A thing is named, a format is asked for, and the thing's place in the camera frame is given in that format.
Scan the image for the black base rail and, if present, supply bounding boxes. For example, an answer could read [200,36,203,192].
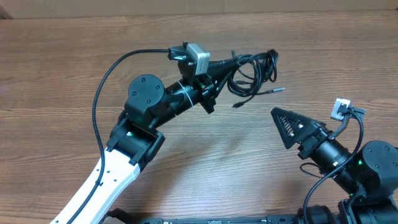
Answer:
[136,214,304,224]

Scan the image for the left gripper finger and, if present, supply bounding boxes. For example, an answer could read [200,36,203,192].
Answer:
[207,58,238,75]
[211,70,233,95]

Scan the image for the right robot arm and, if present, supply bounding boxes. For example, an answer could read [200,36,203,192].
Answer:
[271,105,397,223]

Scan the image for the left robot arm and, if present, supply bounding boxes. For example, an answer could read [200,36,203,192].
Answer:
[53,59,239,223]

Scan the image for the black cable bundle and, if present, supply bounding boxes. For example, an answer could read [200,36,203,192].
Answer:
[226,49,286,109]

